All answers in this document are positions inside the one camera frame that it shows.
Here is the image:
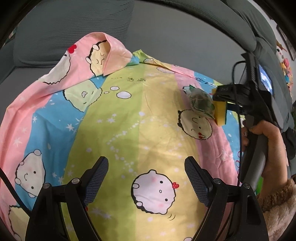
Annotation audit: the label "right hand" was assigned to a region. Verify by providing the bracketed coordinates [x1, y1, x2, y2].
[241, 120, 288, 198]

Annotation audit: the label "yellow green sponge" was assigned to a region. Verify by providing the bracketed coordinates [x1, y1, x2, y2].
[212, 88, 227, 126]

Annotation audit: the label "clear bag with steel wool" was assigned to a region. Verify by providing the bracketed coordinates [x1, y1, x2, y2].
[189, 85, 215, 119]

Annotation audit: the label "framed wall picture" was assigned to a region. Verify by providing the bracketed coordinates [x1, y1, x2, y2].
[276, 25, 296, 61]

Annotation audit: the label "colourful plush toys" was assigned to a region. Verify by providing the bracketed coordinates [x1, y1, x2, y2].
[276, 41, 293, 91]

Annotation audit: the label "colourful cartoon bed sheet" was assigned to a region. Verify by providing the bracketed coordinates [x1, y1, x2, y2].
[1, 33, 239, 240]

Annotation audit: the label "brown fleece sleeve forearm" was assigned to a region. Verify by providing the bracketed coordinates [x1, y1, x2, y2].
[257, 179, 295, 240]

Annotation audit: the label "grey sofa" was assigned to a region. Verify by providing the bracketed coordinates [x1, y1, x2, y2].
[1, 1, 294, 128]

